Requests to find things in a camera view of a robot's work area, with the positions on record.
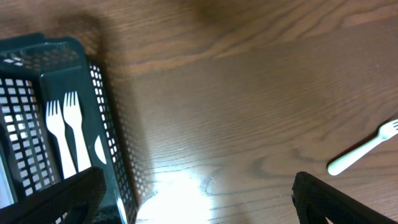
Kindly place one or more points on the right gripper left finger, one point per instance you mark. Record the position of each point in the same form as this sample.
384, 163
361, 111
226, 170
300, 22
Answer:
78, 197

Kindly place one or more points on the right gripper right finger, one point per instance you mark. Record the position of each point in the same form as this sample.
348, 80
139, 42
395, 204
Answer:
317, 202

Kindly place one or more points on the white plastic fork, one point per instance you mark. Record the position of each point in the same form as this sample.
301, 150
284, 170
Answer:
73, 117
56, 125
385, 132

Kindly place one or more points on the dark green plastic basket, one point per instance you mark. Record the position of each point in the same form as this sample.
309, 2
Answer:
35, 70

